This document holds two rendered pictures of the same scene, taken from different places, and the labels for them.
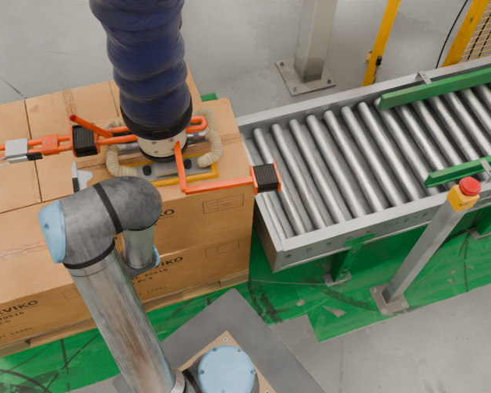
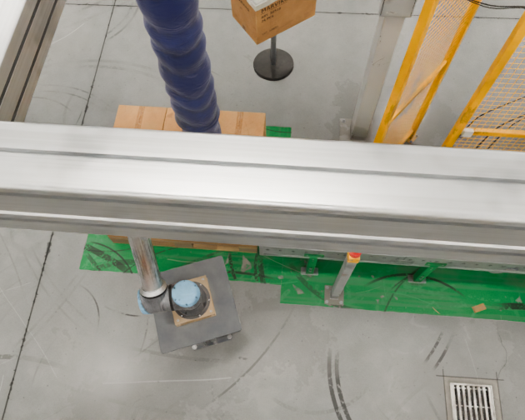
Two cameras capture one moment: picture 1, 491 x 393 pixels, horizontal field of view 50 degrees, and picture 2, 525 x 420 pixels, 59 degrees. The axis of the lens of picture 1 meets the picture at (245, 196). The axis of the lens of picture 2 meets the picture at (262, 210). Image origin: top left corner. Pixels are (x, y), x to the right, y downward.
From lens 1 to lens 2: 1.32 m
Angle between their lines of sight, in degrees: 15
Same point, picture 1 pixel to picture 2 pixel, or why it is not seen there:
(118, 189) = not seen: hidden behind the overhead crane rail
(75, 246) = not seen: hidden behind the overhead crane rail
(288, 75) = (344, 130)
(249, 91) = (312, 133)
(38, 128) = (167, 127)
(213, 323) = (203, 268)
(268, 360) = (221, 297)
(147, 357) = (148, 272)
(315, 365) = (272, 314)
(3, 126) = (150, 121)
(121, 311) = (141, 250)
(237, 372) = (189, 294)
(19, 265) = not seen: hidden behind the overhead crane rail
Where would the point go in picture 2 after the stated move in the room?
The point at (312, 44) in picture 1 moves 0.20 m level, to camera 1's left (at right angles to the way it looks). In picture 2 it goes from (358, 118) to (337, 110)
